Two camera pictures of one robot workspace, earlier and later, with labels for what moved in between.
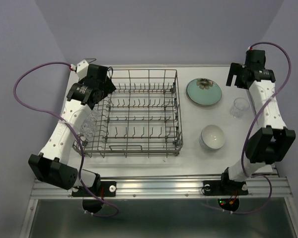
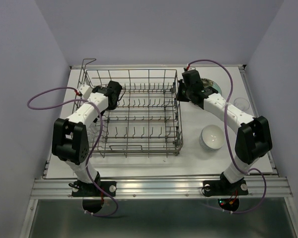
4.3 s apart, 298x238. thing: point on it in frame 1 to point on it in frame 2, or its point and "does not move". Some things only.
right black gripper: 235,69 to 180,98
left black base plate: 104,189 does not move
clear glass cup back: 240,105 does not move
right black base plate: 215,188 does not move
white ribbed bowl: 211,138 does not move
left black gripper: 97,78 to 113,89
